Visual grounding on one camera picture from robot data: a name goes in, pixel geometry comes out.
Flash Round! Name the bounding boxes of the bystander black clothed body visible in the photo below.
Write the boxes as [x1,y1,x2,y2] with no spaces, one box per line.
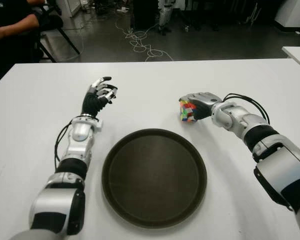
[0,0,43,86]

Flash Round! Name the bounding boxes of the white box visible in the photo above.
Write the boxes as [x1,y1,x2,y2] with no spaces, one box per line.
[55,0,83,18]

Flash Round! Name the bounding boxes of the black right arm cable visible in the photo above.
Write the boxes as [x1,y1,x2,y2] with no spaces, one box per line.
[221,92,271,125]

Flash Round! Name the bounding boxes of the white cabinet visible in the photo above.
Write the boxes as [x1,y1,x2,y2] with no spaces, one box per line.
[274,0,300,33]

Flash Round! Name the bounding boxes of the tall black cabinet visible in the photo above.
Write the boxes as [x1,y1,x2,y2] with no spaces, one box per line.
[131,0,161,30]

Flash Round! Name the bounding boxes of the round dark brown plate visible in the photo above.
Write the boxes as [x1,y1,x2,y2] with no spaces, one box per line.
[101,128,208,229]

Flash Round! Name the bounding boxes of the white standing robot legs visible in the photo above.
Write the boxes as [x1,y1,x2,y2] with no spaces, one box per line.
[158,0,173,35]

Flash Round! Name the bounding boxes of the white side table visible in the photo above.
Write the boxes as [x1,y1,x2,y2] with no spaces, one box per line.
[281,46,300,70]

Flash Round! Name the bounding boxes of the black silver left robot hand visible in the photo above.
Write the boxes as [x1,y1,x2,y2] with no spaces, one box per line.
[81,76,118,118]

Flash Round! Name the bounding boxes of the multicoloured Rubik's cube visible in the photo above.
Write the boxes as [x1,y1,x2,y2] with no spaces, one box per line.
[178,99,199,124]

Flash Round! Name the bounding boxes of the bystander bare forearm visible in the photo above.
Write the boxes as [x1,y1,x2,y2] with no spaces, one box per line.
[0,12,40,41]

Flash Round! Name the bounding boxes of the tangled white floor cable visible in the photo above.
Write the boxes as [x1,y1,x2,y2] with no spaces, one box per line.
[114,17,175,62]

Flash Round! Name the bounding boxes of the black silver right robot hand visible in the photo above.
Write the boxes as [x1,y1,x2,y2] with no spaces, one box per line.
[178,91,223,121]

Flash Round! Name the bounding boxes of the grey metal folding stand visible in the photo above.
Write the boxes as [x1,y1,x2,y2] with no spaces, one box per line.
[244,0,263,26]

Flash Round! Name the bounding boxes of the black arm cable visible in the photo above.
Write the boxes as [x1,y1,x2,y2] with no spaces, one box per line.
[221,92,271,125]
[54,119,74,165]

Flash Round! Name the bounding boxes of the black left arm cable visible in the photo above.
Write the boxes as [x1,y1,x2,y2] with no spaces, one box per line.
[54,119,74,165]

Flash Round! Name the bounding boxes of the black office chair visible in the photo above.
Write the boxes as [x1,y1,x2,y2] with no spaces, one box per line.
[36,3,81,63]

